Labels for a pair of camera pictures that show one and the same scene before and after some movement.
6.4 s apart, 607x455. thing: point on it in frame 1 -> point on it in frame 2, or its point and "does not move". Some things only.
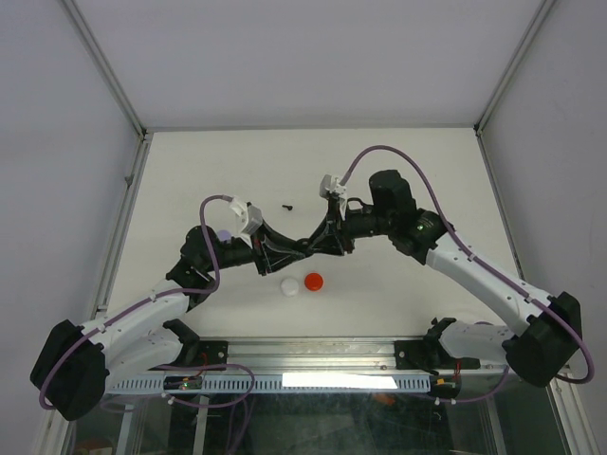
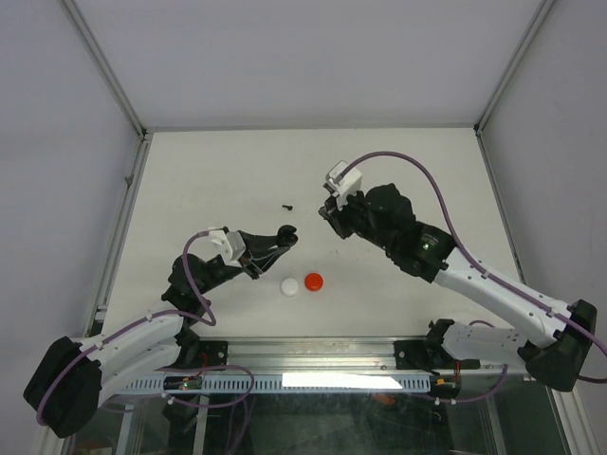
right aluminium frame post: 544,9 does not move
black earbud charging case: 303,245 -> 285,236
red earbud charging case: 313,282 does not move
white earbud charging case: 289,287 does not move
